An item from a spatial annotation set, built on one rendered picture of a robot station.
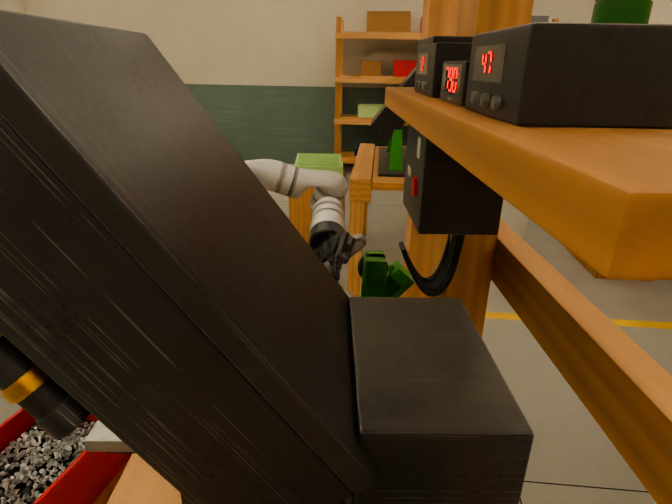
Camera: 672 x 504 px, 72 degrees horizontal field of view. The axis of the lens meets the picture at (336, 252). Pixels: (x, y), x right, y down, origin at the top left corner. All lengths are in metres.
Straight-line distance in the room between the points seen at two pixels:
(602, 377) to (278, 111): 7.57
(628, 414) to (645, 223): 0.42
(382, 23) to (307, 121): 1.89
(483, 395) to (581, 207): 0.36
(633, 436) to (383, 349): 0.29
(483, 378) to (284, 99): 7.51
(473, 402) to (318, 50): 7.47
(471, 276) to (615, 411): 0.43
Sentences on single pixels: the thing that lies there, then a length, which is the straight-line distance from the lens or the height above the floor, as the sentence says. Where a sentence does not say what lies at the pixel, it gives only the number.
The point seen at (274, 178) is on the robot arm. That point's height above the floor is 1.35.
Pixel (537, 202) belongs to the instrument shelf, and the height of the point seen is 1.51.
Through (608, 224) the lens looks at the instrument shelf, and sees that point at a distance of 0.23.
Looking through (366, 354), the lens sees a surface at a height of 1.24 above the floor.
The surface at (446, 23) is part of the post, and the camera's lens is 1.32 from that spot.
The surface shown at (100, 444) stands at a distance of 0.72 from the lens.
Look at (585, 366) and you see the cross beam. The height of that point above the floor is 1.23.
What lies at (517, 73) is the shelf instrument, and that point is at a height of 1.58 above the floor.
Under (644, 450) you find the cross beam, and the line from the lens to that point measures 0.61.
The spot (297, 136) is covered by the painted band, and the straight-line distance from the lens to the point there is 7.99.
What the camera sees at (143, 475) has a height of 0.90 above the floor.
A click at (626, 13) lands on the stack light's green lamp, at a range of 0.56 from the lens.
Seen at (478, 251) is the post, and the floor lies 1.25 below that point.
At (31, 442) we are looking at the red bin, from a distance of 1.16.
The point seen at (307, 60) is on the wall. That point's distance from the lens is 7.88.
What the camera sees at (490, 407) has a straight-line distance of 0.56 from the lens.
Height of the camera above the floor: 1.58
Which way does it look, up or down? 22 degrees down
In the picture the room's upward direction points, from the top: 1 degrees clockwise
